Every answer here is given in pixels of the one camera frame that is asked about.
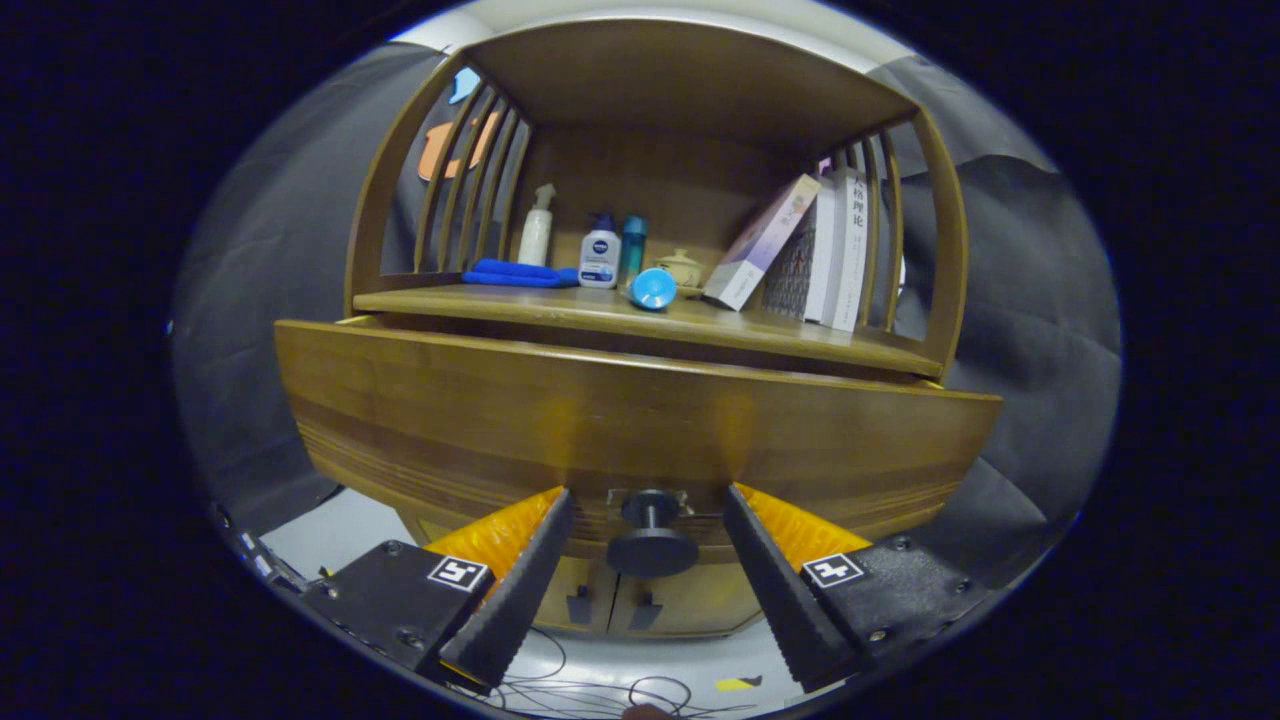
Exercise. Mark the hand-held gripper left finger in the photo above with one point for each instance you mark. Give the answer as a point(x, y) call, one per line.
point(520, 590)

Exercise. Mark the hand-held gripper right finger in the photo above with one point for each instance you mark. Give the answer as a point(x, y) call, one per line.
point(775, 590)

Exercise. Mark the black drawer knob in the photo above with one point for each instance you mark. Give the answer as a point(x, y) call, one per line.
point(650, 535)

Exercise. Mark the wooden drawer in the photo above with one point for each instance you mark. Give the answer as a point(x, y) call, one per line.
point(600, 410)

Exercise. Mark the blue and white tube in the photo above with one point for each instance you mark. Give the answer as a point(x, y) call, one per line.
point(652, 288)

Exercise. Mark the wooden cabinet door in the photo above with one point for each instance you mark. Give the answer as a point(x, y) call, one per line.
point(710, 600)
point(604, 605)

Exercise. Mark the wooden countertop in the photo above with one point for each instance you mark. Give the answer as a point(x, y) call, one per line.
point(560, 305)

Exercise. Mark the wooden cabinet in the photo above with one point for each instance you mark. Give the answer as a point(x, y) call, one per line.
point(680, 80)

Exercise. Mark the yellow floor tape strip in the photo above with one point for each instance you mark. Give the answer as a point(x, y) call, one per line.
point(738, 684)

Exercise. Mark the blue folded cloth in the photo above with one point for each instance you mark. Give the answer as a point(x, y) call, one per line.
point(520, 273)

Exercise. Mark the dark patterned cover book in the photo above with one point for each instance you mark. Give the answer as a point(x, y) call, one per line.
point(790, 272)

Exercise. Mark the beige lidded teacup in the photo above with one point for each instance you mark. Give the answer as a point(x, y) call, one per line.
point(684, 268)

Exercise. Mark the white lotion bottle blue cap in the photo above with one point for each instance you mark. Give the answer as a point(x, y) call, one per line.
point(600, 260)

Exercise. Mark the white book printed spine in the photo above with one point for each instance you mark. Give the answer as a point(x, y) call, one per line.
point(852, 250)

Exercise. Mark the purple cover book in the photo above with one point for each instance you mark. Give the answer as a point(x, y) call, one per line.
point(762, 240)

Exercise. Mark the white pump bottle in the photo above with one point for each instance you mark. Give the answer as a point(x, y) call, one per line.
point(536, 238)

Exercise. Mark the slim teal bottle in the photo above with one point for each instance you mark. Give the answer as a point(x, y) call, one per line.
point(631, 245)

